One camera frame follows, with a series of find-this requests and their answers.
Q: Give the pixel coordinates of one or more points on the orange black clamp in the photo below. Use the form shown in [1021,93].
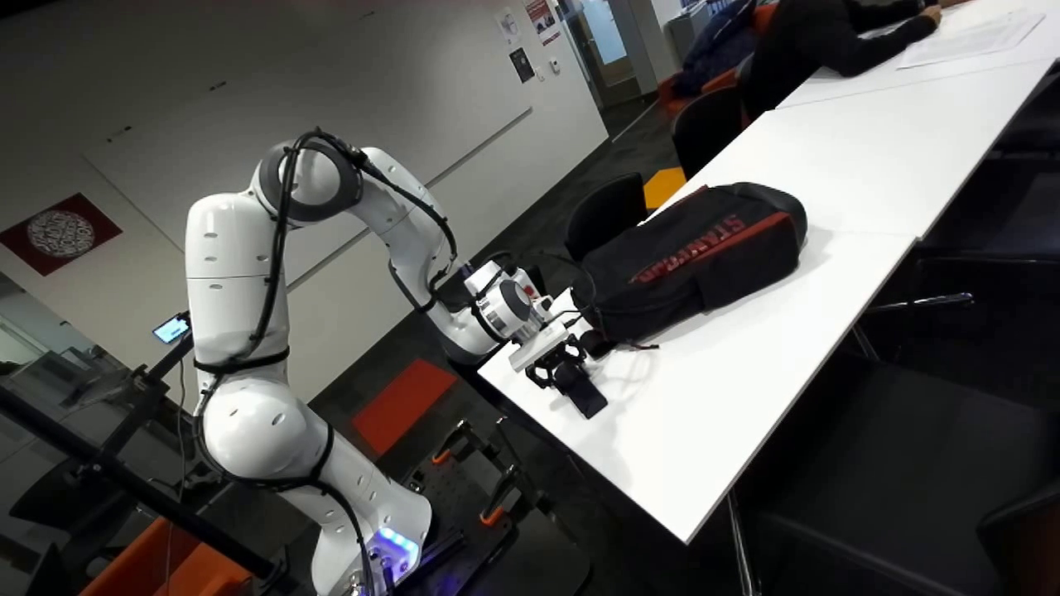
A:
[452,443]
[497,512]

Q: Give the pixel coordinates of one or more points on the black stand pole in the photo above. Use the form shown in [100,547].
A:
[134,476]

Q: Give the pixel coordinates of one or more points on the orange seat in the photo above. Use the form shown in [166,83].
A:
[166,568]

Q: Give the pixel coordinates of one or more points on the small device with lit screen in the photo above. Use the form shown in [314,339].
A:
[169,329]

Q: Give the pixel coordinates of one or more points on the black red backpack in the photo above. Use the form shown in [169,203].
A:
[697,253]

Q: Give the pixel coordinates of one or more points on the red white wall picture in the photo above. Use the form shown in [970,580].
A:
[61,232]

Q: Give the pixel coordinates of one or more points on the white papers on table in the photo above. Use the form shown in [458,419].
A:
[972,36]

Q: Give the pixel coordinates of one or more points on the small red wall poster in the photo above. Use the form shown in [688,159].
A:
[540,14]

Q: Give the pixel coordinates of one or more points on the small dark wall poster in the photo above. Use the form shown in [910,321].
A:
[523,65]

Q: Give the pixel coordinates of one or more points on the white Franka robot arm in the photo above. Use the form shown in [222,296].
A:
[238,277]

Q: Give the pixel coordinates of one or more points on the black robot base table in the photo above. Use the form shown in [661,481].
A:
[530,556]

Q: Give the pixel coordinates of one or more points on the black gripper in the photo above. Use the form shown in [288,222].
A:
[550,344]

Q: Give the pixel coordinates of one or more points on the black chair with metal legs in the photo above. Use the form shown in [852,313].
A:
[706,128]
[907,486]
[601,217]

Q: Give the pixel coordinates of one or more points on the person in black long sleeves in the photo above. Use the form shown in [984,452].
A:
[816,36]

